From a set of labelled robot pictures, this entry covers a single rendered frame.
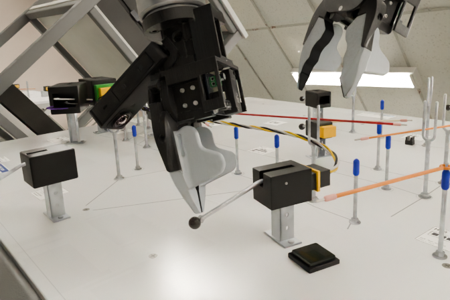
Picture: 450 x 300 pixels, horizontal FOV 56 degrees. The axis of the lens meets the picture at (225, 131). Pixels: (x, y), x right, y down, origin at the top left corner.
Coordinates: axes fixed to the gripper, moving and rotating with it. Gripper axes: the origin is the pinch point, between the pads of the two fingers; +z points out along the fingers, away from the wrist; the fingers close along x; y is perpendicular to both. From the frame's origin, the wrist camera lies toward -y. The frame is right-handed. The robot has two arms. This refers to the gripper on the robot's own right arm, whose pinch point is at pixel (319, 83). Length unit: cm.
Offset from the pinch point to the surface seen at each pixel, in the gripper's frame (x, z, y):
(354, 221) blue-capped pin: -2.0, 14.5, 11.4
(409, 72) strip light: 194, -73, 229
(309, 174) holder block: -2.6, 10.5, 1.1
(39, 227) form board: 19.1, 30.3, -21.6
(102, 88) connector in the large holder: 67, 11, -10
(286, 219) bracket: -1.5, 16.5, 1.2
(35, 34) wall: 757, -16, -5
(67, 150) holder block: 20.3, 19.3, -21.2
